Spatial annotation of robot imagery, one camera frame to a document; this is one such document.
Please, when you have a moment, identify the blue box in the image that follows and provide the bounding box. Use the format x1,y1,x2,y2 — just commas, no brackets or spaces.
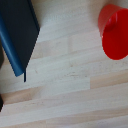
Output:
0,0,41,83

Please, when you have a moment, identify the red plastic cup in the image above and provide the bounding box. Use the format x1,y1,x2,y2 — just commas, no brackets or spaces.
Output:
97,3,128,61

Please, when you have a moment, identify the black fabric storage box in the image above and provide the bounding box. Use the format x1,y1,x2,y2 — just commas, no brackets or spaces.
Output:
0,44,5,113

